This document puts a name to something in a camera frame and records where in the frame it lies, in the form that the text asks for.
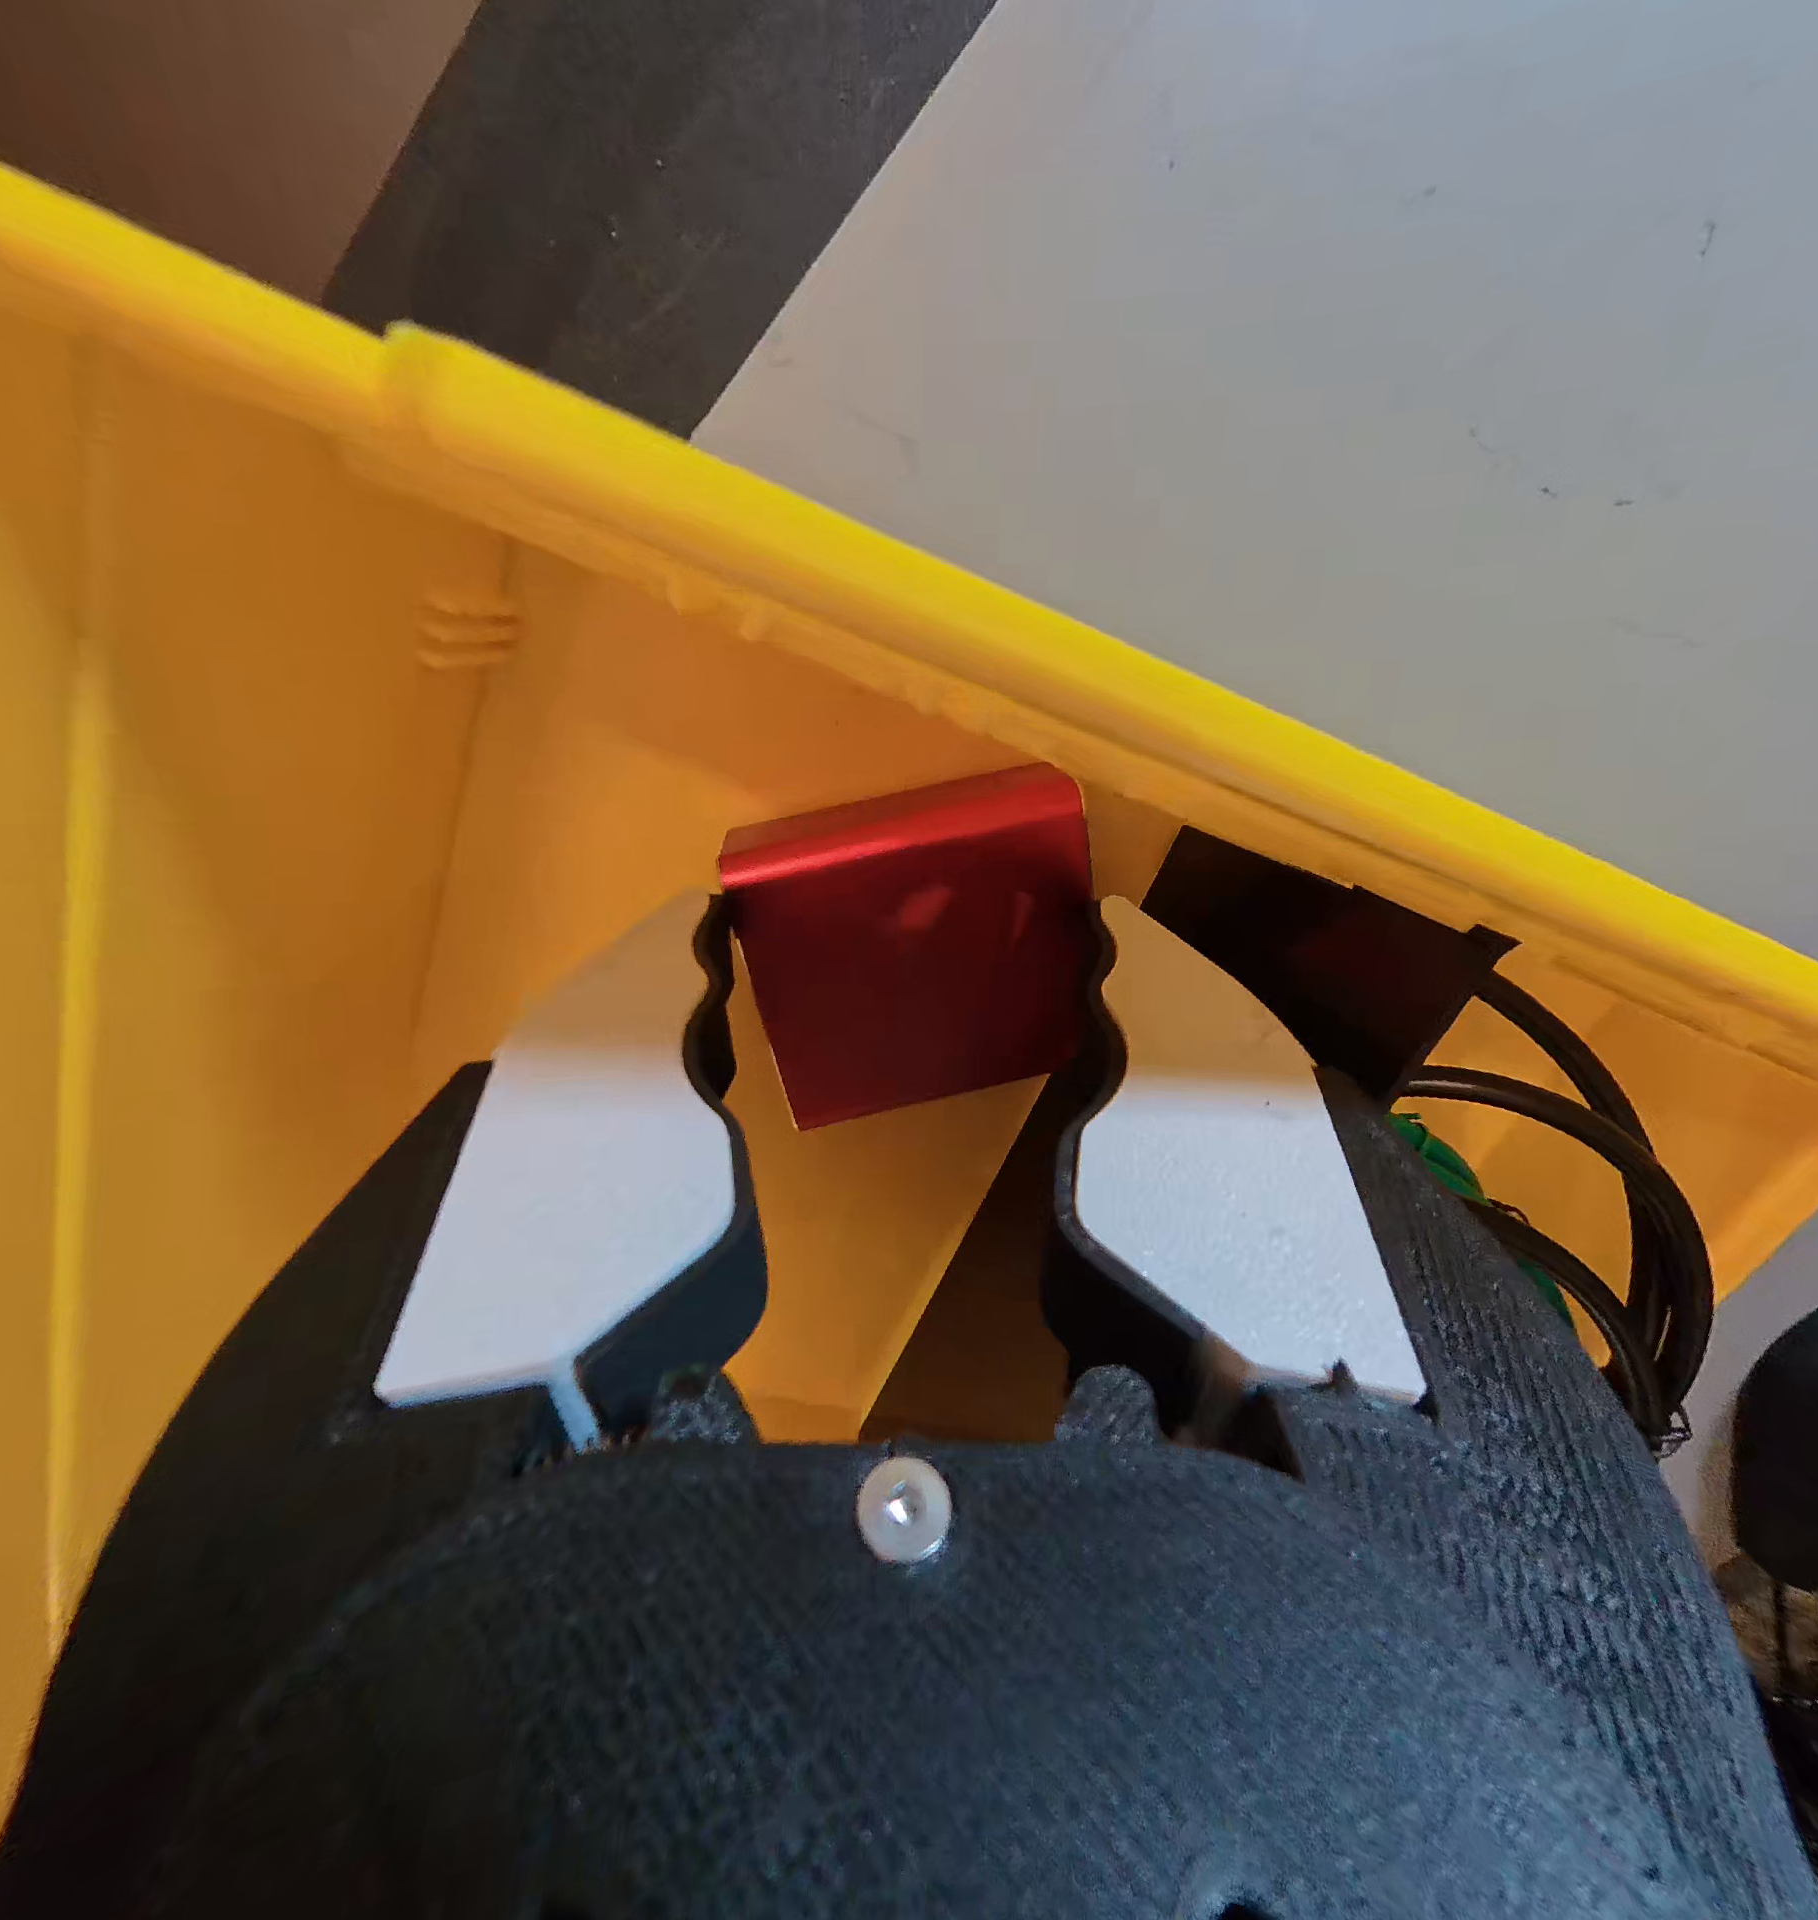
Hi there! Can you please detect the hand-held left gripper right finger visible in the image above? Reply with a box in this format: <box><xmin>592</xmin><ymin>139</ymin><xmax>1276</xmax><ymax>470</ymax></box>
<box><xmin>1046</xmin><ymin>890</ymin><xmax>1433</xmax><ymax>1410</ymax></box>

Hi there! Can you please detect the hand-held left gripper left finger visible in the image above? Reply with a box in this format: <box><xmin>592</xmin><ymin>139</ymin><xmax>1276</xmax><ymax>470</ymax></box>
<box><xmin>377</xmin><ymin>890</ymin><xmax>774</xmax><ymax>1451</ymax></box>

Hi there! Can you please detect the green ethernet cable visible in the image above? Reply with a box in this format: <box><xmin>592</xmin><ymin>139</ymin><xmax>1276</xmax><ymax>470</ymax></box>
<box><xmin>1382</xmin><ymin>1107</ymin><xmax>1576</xmax><ymax>1326</ymax></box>

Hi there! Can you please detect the red ethernet splitter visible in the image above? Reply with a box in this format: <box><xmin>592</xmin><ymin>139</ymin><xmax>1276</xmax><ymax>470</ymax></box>
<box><xmin>716</xmin><ymin>760</ymin><xmax>1091</xmax><ymax>1127</ymax></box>

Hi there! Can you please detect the black ethernet cable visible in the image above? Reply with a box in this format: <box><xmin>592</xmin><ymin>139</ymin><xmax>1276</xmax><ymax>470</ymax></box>
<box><xmin>1382</xmin><ymin>959</ymin><xmax>1722</xmax><ymax>1451</ymax></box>

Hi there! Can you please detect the yellow plastic bin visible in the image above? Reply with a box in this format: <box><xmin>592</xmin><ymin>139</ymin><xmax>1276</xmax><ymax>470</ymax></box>
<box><xmin>0</xmin><ymin>133</ymin><xmax>1818</xmax><ymax>1920</ymax></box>

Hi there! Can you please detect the black rounded pad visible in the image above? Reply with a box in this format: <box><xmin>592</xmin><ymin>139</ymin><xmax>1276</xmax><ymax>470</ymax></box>
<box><xmin>1732</xmin><ymin>1281</ymin><xmax>1818</xmax><ymax>1594</ymax></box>

